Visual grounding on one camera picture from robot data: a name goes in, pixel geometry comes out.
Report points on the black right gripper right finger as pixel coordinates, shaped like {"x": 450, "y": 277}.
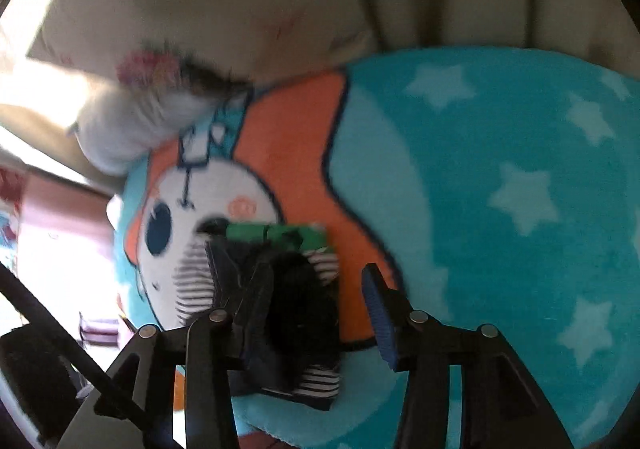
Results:
{"x": 502, "y": 406}

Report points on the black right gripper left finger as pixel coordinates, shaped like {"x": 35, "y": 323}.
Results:
{"x": 131, "y": 405}

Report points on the striped navy child pants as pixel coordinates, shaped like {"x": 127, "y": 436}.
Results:
{"x": 279, "y": 285}

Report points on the teal cartoon fleece blanket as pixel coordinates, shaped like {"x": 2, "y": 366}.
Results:
{"x": 493, "y": 185}

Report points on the light grey plush cushion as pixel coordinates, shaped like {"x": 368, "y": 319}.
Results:
{"x": 119, "y": 124}

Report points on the beige floral print pillow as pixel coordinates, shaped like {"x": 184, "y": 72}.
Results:
{"x": 261, "y": 41}

